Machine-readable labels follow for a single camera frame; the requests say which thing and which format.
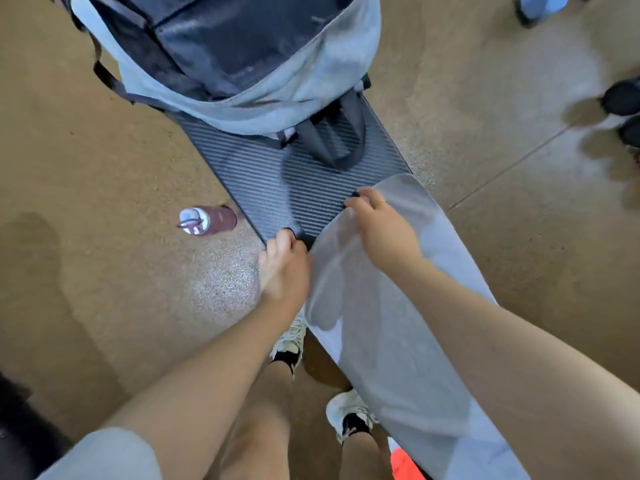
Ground person's left hand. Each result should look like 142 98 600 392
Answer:
258 229 313 316

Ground person's right hand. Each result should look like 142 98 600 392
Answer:
344 187 426 276

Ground black carbon-pattern case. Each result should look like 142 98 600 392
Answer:
169 94 414 251

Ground grey fabric sleeve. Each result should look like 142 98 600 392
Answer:
303 173 532 480

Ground person's left forearm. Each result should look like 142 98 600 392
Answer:
102 295 303 480

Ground person's right forearm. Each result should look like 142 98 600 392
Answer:
397 257 640 480

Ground maroon water bottle white lid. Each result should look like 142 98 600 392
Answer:
176 205 239 237

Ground person's left white sneaker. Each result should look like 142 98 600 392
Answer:
269 315 309 378

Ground person's white sneaker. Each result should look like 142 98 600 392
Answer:
269 315 309 378
325 389 380 444

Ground person's left black sock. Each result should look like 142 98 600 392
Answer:
271 351 302 378

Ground person's black sock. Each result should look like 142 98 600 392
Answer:
271 351 302 378
342 414 375 439

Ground person's right white sneaker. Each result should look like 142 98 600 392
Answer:
325 389 380 444

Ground person's left leg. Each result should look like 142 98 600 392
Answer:
219 361 297 480

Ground person's leg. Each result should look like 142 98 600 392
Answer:
219 361 297 480
339 429 392 480

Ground person's right black sock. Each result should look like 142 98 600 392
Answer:
342 414 375 439

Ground person's right leg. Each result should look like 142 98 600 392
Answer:
339 429 392 480

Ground orange-red object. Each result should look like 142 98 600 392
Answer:
389 447 432 480

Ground person's grey shorts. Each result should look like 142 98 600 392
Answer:
36 427 164 480

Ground grey backpack with black straps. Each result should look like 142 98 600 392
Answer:
47 0 383 171

